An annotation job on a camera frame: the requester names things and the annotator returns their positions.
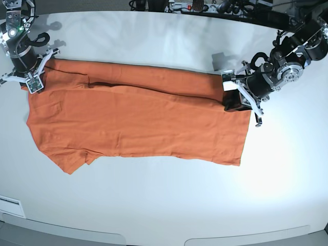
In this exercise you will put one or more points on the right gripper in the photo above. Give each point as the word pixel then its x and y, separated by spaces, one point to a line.
pixel 29 67

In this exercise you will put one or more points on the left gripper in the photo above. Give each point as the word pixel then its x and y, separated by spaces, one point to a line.
pixel 254 84

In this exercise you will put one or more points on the orange T-shirt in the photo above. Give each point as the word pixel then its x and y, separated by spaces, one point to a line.
pixel 92 109

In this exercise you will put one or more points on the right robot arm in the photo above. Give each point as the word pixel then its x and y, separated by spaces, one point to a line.
pixel 16 44

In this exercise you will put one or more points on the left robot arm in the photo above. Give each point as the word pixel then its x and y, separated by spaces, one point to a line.
pixel 290 56

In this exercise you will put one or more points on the white power strip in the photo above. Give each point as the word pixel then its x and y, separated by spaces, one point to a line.
pixel 212 7

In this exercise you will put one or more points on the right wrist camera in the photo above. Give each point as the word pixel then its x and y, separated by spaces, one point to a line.
pixel 34 84

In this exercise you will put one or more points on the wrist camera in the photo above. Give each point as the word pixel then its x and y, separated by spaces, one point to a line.
pixel 34 84
pixel 228 80

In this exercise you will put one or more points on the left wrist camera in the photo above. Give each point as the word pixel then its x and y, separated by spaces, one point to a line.
pixel 228 80

